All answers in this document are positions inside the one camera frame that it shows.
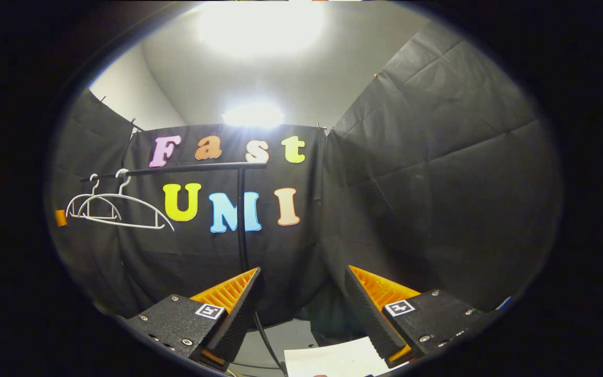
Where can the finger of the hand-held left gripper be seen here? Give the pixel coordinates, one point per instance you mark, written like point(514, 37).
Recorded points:
point(60, 218)

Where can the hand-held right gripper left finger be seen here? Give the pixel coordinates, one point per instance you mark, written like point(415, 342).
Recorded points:
point(238, 314)

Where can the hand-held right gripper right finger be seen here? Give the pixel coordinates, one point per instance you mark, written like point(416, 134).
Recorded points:
point(367, 314)

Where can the small white plastic hanger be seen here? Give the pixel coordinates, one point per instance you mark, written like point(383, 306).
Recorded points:
point(93, 196)

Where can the large white plastic hanger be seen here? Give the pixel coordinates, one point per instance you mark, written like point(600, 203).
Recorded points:
point(123, 197)

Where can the black clothes rack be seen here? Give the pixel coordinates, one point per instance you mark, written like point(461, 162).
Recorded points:
point(242, 220)

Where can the black backdrop cloth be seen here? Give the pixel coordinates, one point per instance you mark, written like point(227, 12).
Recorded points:
point(437, 183)

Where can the small ceiling light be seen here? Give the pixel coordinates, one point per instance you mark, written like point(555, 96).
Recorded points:
point(253, 115)

